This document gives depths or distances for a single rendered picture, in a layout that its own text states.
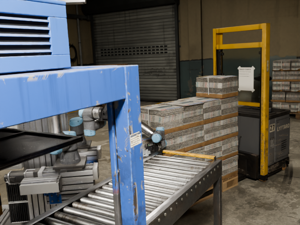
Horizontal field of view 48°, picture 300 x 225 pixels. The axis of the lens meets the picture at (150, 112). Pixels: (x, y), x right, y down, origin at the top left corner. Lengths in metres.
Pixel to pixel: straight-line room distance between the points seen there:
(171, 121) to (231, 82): 0.96
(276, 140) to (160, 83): 6.87
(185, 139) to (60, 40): 2.44
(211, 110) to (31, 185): 1.97
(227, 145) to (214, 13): 6.68
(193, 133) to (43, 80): 2.73
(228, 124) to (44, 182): 2.16
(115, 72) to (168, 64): 9.65
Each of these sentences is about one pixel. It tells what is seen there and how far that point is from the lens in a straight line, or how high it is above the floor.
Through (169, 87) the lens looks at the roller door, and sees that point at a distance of 10.66.
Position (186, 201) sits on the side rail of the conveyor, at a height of 0.73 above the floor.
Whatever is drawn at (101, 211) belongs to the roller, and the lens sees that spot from 1.81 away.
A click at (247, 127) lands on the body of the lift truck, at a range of 4.38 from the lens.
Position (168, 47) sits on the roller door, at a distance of 10.59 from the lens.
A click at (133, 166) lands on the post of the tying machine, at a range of 1.06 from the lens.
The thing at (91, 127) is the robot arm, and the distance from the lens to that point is 2.22.
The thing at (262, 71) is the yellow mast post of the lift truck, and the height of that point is 1.32.
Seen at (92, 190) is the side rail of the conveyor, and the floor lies 0.80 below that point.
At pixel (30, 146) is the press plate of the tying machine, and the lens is 1.14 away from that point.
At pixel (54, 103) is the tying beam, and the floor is 1.48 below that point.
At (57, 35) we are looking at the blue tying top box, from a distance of 1.05.
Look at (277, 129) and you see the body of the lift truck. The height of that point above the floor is 0.59.
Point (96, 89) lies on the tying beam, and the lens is 0.90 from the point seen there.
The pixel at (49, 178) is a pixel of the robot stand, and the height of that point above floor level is 0.74.
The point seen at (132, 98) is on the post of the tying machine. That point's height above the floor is 1.45.
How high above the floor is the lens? 1.58
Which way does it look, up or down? 10 degrees down
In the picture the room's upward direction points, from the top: 3 degrees counter-clockwise
